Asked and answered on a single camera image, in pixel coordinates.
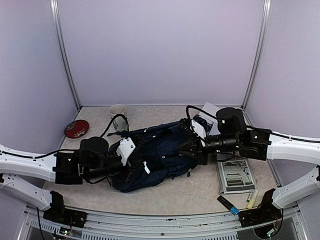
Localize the white barcode booklet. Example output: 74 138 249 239
199 102 220 130

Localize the navy blue student backpack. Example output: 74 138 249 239
110 117 209 193

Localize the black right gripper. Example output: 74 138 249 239
175 133 241 166

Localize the yellow highlighter marker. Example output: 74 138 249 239
246 195 257 210

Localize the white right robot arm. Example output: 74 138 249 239
176 107 320 228

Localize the right aluminium frame post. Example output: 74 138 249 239
241 0 272 112

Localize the aluminium frame post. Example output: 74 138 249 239
50 0 82 112
241 0 272 112

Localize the left aluminium frame post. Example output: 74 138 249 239
50 0 82 112

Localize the black blue highlighter marker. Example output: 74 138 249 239
217 195 240 216

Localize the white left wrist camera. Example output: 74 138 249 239
116 137 136 166

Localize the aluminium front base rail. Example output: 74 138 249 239
17 198 308 240

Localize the white green-tip pen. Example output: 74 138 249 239
246 189 259 203

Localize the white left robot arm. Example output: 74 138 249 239
0 136 148 228

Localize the white floral paper cup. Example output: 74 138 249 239
108 104 128 132

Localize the grey ianra book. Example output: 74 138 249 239
216 153 256 195

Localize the red floral round coaster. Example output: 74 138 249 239
64 119 90 139

